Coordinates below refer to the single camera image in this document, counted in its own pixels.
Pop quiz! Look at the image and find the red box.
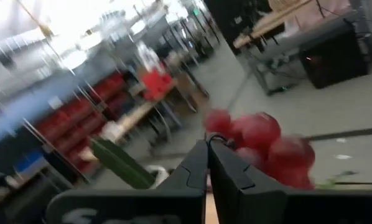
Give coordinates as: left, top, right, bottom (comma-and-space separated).
141, 68, 176, 101

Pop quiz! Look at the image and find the white hexagonal planter pot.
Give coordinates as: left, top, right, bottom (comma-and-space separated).
145, 164, 171, 187

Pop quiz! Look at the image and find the black speaker box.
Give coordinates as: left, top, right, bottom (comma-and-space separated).
299, 23, 370, 90

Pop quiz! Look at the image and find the green artificial cactus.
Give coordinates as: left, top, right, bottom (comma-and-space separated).
91, 138, 156, 190

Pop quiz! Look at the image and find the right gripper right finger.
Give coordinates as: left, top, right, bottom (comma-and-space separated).
208, 139, 372, 224

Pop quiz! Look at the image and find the red storage bin shelf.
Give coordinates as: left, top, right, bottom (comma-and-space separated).
33, 71, 134, 175

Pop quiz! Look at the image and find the purple grape bunch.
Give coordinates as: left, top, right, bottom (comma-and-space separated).
203, 108, 317, 191

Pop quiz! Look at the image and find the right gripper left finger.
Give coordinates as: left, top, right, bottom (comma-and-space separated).
45, 139, 209, 224

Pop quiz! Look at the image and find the wooden background workbench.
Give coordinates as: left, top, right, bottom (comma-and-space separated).
232, 0, 314, 49

